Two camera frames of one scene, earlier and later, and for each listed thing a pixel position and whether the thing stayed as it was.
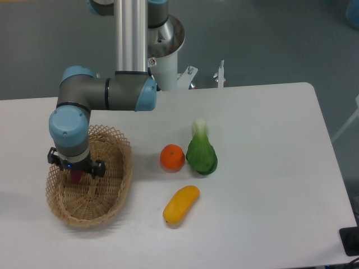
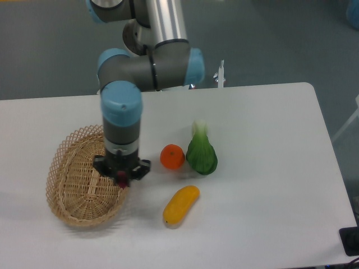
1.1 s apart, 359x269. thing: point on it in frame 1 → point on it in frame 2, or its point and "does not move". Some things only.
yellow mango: [180, 204] does not move
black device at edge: [350, 239] does not move
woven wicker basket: [92, 200] does not move
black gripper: [97, 167] → [110, 165]
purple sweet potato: [76, 175] → [122, 179]
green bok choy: [201, 153] does not move
